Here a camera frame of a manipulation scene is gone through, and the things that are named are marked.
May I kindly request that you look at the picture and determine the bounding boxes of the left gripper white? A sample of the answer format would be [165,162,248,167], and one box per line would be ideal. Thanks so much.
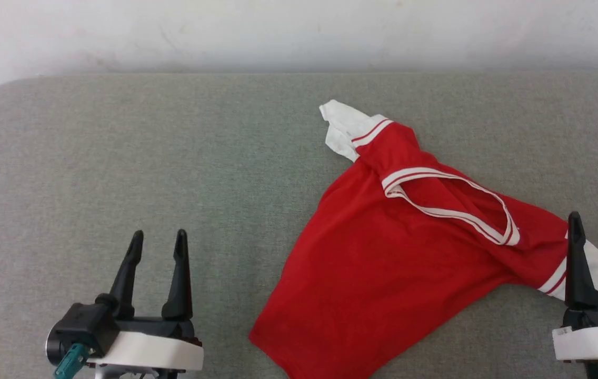
[88,229,205,372]

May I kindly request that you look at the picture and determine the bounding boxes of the red shirt with white sleeves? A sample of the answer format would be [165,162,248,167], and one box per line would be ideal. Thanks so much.
[249,99,598,379]

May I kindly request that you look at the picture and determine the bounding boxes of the grey-green fabric sofa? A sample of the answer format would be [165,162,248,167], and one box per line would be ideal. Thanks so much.
[0,71,598,379]

